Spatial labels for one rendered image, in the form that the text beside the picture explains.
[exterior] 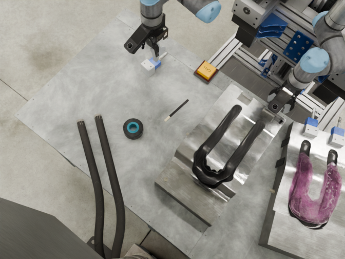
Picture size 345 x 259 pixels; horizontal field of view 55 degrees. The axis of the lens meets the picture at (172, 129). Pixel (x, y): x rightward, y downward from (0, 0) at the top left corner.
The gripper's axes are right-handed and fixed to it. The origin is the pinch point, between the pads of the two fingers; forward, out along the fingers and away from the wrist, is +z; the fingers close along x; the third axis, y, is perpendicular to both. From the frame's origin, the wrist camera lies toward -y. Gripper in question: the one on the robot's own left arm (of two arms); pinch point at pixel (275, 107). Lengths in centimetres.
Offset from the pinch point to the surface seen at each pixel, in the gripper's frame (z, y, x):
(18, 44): 84, -36, 168
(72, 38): 84, -6, 144
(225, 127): -3.2, -22.5, 9.8
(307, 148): -0.4, -6.1, -19.6
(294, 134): -0.8, -5.0, -12.5
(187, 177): -1.4, -46.7, 8.0
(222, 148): -6.1, -31.1, 4.9
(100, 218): -5, -78, 20
